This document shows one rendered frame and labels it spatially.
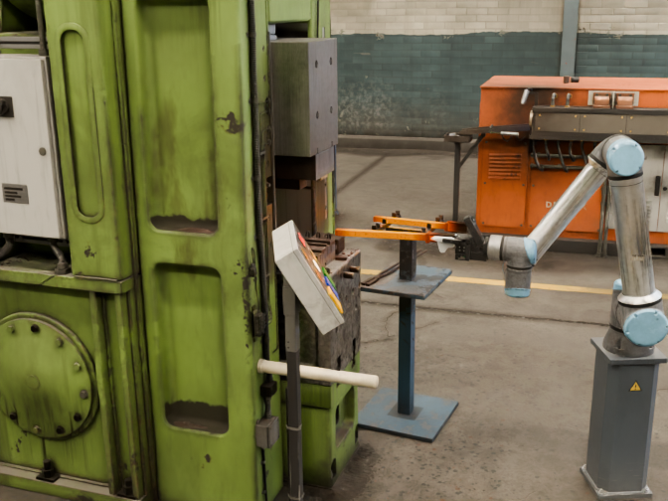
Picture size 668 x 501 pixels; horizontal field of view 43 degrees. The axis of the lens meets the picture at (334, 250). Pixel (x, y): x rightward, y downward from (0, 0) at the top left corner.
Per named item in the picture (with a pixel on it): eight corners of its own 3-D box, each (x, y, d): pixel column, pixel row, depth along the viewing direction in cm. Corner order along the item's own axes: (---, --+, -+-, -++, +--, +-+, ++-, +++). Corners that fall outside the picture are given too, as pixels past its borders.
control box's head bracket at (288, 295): (324, 307, 277) (323, 267, 273) (309, 322, 265) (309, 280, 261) (293, 304, 281) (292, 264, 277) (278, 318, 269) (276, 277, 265)
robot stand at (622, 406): (630, 467, 353) (644, 335, 335) (652, 497, 332) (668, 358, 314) (579, 469, 352) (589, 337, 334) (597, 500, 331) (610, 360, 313)
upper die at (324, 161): (334, 170, 325) (334, 145, 322) (316, 180, 306) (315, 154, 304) (236, 164, 338) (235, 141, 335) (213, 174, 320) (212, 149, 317)
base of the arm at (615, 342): (642, 337, 334) (644, 313, 331) (662, 356, 316) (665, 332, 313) (594, 338, 333) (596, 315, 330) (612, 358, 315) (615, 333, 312)
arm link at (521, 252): (534, 269, 297) (536, 243, 294) (498, 265, 301) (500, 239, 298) (537, 261, 305) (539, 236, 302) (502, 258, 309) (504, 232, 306)
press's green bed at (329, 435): (360, 446, 372) (360, 349, 359) (332, 491, 339) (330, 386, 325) (247, 427, 390) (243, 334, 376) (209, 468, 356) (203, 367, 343)
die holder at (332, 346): (361, 349, 359) (360, 249, 346) (331, 386, 325) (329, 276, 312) (242, 333, 377) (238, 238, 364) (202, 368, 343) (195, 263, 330)
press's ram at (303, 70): (345, 140, 334) (344, 37, 322) (310, 157, 299) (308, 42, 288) (249, 135, 347) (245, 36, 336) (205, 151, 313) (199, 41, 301)
